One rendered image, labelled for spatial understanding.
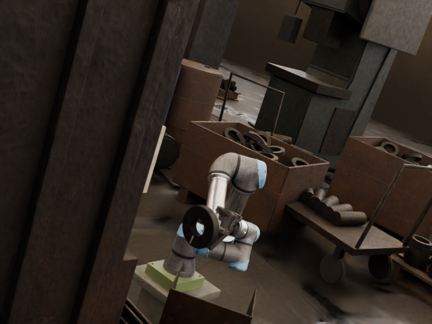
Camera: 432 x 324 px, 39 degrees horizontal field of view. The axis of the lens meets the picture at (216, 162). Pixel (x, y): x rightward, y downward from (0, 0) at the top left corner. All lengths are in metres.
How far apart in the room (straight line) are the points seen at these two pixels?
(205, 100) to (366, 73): 2.32
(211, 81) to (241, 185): 3.29
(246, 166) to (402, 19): 4.73
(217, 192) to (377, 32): 4.57
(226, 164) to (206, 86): 3.30
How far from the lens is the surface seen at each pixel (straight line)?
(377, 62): 7.51
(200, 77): 5.75
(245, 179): 2.57
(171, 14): 1.36
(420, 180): 5.51
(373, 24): 6.71
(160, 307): 2.86
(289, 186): 4.39
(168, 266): 2.82
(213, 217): 2.15
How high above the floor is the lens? 1.58
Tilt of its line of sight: 15 degrees down
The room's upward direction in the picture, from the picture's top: 18 degrees clockwise
